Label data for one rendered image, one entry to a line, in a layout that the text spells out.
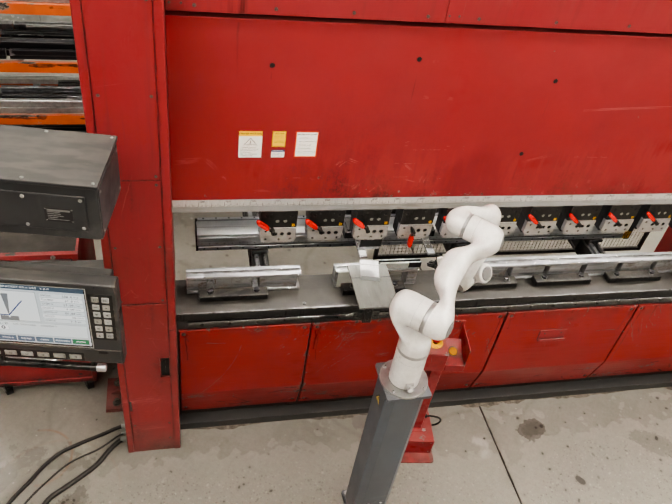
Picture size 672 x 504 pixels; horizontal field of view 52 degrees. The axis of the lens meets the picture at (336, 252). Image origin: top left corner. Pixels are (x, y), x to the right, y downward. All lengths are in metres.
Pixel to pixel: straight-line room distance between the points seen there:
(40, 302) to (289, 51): 1.13
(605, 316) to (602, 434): 0.76
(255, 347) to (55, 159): 1.53
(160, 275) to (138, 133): 0.63
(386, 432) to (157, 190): 1.29
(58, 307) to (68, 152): 0.48
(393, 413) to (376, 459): 0.33
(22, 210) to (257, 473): 2.00
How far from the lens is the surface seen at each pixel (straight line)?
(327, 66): 2.46
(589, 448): 4.12
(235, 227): 3.24
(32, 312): 2.27
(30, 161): 2.01
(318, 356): 3.32
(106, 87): 2.22
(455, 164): 2.84
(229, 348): 3.19
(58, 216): 1.99
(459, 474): 3.74
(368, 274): 3.06
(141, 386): 3.20
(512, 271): 3.43
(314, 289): 3.13
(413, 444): 3.66
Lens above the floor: 3.08
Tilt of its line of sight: 41 degrees down
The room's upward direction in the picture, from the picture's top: 10 degrees clockwise
